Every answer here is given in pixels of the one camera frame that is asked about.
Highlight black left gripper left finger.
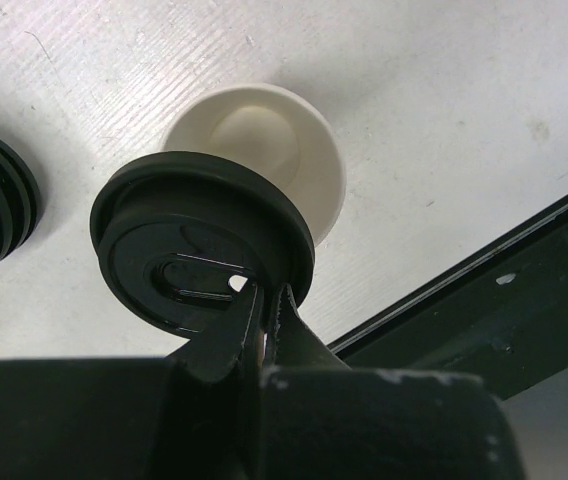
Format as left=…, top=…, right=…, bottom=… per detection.
left=171, top=282, right=264, bottom=383

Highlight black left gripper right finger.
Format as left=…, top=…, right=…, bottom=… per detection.
left=263, top=283, right=350, bottom=372

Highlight black plastic cup lid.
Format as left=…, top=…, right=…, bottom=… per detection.
left=90, top=151, right=315, bottom=339

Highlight brown paper coffee cup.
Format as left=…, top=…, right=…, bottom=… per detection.
left=161, top=83, right=347, bottom=245

